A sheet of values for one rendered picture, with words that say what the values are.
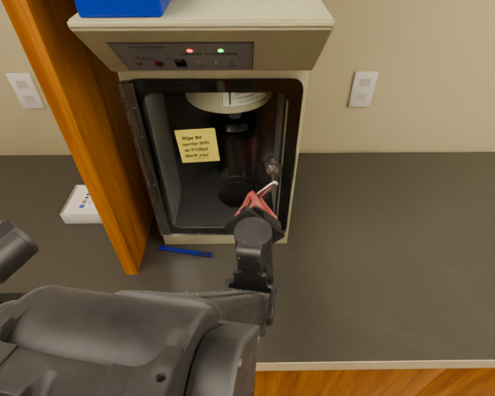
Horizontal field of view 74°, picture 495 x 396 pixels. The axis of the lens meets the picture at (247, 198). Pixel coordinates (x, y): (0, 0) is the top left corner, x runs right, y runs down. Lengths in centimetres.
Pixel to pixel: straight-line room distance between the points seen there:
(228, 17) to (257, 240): 29
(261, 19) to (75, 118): 32
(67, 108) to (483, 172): 120
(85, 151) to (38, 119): 71
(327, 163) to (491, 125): 58
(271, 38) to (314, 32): 5
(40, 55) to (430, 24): 95
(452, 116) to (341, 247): 64
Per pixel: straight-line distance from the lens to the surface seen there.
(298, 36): 47
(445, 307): 90
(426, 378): 102
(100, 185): 66
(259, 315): 45
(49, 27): 56
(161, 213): 79
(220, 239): 86
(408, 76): 118
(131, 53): 52
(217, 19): 45
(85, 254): 95
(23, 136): 139
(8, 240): 53
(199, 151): 66
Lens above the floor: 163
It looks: 44 degrees down
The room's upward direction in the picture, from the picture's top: straight up
